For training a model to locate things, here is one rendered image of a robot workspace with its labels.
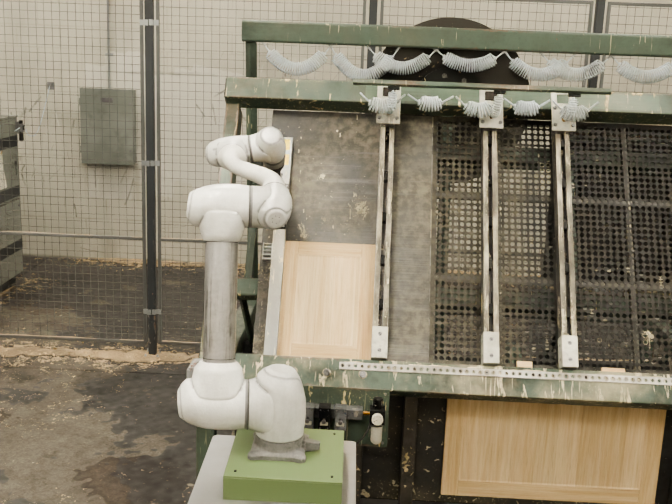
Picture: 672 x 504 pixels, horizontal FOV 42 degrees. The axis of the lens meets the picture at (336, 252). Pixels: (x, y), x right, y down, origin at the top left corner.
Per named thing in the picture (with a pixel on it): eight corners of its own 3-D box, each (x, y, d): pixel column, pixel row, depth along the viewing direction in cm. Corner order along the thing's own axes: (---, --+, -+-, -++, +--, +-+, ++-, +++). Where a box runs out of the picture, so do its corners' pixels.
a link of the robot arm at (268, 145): (285, 138, 332) (250, 143, 332) (282, 119, 318) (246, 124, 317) (288, 164, 329) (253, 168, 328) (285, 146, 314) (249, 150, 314)
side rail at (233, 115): (204, 357, 354) (199, 351, 344) (229, 114, 390) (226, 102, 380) (218, 357, 354) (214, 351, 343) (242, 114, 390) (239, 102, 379)
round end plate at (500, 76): (361, 181, 431) (369, 13, 413) (361, 179, 437) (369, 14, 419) (524, 188, 429) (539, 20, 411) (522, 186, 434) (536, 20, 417)
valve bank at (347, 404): (255, 456, 331) (256, 397, 326) (259, 440, 345) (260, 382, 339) (387, 463, 329) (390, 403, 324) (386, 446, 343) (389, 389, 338)
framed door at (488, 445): (440, 492, 375) (440, 494, 373) (448, 370, 363) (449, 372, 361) (652, 503, 372) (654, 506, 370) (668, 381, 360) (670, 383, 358)
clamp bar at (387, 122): (365, 360, 346) (367, 347, 324) (377, 95, 385) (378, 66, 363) (391, 362, 346) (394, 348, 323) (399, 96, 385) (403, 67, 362)
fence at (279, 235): (264, 356, 348) (263, 354, 344) (281, 141, 379) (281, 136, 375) (276, 357, 347) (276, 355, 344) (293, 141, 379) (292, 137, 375)
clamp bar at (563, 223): (553, 370, 344) (568, 356, 322) (545, 102, 383) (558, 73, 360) (579, 371, 344) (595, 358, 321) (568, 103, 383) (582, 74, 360)
